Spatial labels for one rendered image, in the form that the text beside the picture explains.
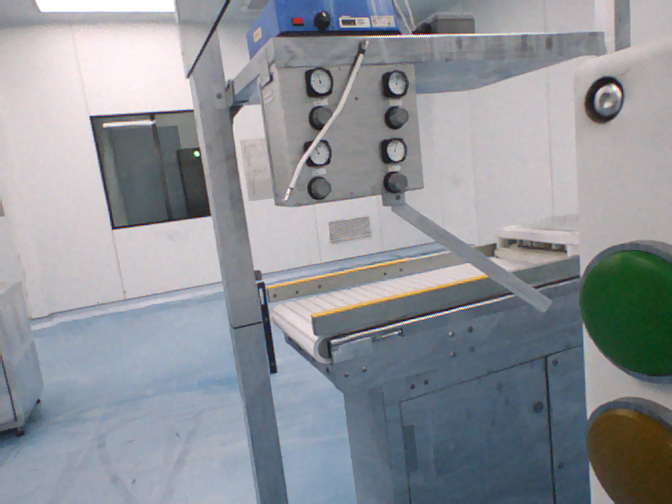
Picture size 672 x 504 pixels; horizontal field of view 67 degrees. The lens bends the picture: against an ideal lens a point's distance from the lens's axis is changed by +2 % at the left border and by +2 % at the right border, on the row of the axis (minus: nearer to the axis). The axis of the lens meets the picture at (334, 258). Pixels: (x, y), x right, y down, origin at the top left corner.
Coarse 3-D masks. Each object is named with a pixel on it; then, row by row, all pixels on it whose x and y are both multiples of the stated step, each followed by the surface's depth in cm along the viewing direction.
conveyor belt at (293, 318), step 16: (432, 272) 116; (448, 272) 114; (464, 272) 112; (480, 272) 110; (352, 288) 109; (368, 288) 108; (384, 288) 106; (400, 288) 104; (416, 288) 103; (288, 304) 102; (304, 304) 101; (320, 304) 99; (336, 304) 98; (448, 304) 89; (272, 320) 103; (288, 320) 94; (304, 320) 90; (384, 320) 85; (304, 336) 84; (320, 336) 80
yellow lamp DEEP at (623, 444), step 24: (624, 408) 11; (600, 432) 12; (624, 432) 11; (648, 432) 11; (600, 456) 12; (624, 456) 11; (648, 456) 11; (600, 480) 12; (624, 480) 11; (648, 480) 11
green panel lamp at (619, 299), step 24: (600, 264) 11; (624, 264) 10; (648, 264) 10; (600, 288) 11; (624, 288) 10; (648, 288) 10; (600, 312) 11; (624, 312) 11; (648, 312) 10; (600, 336) 11; (624, 336) 11; (648, 336) 10; (624, 360) 11; (648, 360) 10
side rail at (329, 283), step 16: (512, 240) 126; (432, 256) 117; (448, 256) 119; (352, 272) 110; (368, 272) 111; (400, 272) 114; (272, 288) 103; (288, 288) 104; (304, 288) 106; (320, 288) 107; (336, 288) 108
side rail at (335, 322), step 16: (576, 256) 98; (512, 272) 92; (528, 272) 93; (544, 272) 95; (560, 272) 96; (576, 272) 98; (448, 288) 87; (464, 288) 88; (480, 288) 90; (496, 288) 91; (384, 304) 82; (400, 304) 84; (416, 304) 85; (432, 304) 86; (320, 320) 78; (336, 320) 79; (352, 320) 80; (368, 320) 82
